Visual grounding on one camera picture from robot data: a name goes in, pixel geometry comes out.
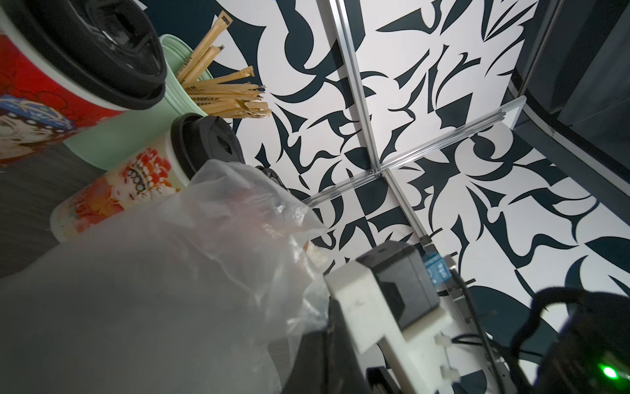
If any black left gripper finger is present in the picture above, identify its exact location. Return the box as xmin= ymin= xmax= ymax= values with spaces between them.
xmin=282 ymin=300 xmax=371 ymax=394

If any clear plastic carrier bag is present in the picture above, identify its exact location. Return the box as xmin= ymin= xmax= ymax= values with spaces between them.
xmin=1 ymin=160 xmax=328 ymax=393

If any pale milk tea cup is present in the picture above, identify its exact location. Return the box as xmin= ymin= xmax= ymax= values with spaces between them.
xmin=50 ymin=113 xmax=244 ymax=242

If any red milk tea cup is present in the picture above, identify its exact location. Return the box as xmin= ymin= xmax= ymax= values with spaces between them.
xmin=1 ymin=1 xmax=167 ymax=164

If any bundle of paper straws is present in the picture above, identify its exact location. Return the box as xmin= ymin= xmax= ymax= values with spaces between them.
xmin=175 ymin=11 xmax=272 ymax=119

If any green straw holder cup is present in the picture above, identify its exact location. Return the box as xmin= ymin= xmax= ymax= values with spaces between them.
xmin=64 ymin=34 xmax=206 ymax=171

